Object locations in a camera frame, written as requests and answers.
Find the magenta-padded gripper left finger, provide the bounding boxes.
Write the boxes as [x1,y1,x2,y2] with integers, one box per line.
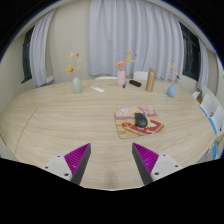
[42,142,92,185]

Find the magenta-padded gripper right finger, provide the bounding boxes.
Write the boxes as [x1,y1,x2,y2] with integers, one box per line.
[131,142,183,185]

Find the black computer mouse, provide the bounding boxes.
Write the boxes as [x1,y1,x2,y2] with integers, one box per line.
[134,112,149,130]

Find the white chair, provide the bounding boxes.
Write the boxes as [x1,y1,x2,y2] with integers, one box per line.
[95,76,118,81]
[199,93,216,118]
[132,70,149,82]
[208,105,224,135]

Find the pale green vase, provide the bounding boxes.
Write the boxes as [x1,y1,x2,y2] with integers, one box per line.
[72,76,83,94]

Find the gold drink bottle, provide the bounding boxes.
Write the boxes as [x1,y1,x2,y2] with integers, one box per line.
[145,67,157,93]

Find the black oblong case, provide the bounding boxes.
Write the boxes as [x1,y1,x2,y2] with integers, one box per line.
[128,79,143,88]

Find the white remote control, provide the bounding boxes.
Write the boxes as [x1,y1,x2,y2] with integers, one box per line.
[90,85,106,94]

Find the beige dried flower bunch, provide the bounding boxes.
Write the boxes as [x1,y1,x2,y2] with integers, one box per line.
[166,60,181,85]

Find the pink vase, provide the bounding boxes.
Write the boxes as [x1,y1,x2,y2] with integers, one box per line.
[116,69,126,88]

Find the yellow dried flower bunch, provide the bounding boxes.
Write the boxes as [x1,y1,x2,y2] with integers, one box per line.
[65,51,82,78]

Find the narrow white curtain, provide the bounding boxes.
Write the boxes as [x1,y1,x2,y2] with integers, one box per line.
[196,38,210,91]
[29,9,58,88]

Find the wide white curtain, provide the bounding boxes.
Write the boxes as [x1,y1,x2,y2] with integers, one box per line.
[87,0,185,81]

